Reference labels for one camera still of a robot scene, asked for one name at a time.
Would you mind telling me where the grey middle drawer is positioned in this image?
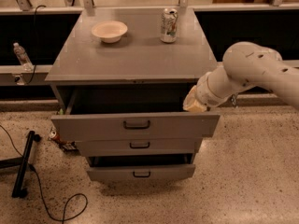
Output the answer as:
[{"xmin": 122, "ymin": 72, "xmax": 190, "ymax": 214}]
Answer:
[{"xmin": 76, "ymin": 138, "xmax": 202, "ymax": 157}]

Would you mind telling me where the black stand base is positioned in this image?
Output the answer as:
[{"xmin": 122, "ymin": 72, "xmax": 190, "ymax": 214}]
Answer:
[{"xmin": 0, "ymin": 131, "xmax": 41, "ymax": 198}]

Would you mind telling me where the white soda can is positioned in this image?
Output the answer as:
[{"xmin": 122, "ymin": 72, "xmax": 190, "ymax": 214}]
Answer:
[{"xmin": 160, "ymin": 8, "xmax": 178, "ymax": 43}]

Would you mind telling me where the grey drawer cabinet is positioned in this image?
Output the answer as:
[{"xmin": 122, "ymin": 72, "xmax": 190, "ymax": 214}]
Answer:
[{"xmin": 44, "ymin": 7, "xmax": 225, "ymax": 183}]

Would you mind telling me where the grey drawer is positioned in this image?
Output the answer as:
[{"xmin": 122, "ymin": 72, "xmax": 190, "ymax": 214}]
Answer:
[
  {"xmin": 87, "ymin": 154, "xmax": 195, "ymax": 182},
  {"xmin": 76, "ymin": 138, "xmax": 202, "ymax": 157},
  {"xmin": 50, "ymin": 89, "xmax": 221, "ymax": 143}
]

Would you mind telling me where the clear plastic water bottle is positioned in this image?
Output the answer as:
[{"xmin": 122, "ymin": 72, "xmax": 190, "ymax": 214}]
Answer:
[{"xmin": 13, "ymin": 43, "xmax": 34, "ymax": 72}]

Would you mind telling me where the orange snack bag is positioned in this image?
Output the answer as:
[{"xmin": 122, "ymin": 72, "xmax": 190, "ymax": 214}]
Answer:
[{"xmin": 49, "ymin": 128, "xmax": 77, "ymax": 152}]

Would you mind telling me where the grey top drawer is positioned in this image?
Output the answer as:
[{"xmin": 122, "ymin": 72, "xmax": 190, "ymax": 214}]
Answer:
[{"xmin": 50, "ymin": 89, "xmax": 221, "ymax": 143}]

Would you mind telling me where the black hanging cable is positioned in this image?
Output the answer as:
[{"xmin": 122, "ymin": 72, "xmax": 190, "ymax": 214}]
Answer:
[{"xmin": 26, "ymin": 5, "xmax": 47, "ymax": 86}]

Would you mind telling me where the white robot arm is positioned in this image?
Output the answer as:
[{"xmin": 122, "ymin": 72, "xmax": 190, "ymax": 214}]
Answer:
[{"xmin": 183, "ymin": 42, "xmax": 299, "ymax": 112}]

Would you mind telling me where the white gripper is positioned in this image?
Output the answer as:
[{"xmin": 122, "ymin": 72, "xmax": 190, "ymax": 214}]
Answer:
[{"xmin": 183, "ymin": 73, "xmax": 220, "ymax": 112}]

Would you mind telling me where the white bowl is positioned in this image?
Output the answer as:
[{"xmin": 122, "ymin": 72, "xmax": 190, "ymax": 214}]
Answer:
[{"xmin": 92, "ymin": 21, "xmax": 128, "ymax": 44}]

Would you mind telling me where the metal clamp bracket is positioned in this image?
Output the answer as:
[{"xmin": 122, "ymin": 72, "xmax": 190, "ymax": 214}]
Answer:
[{"xmin": 231, "ymin": 94, "xmax": 238, "ymax": 107}]

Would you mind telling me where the grey bottom drawer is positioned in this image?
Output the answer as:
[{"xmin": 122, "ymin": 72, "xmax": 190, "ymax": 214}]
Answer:
[{"xmin": 87, "ymin": 154, "xmax": 195, "ymax": 182}]

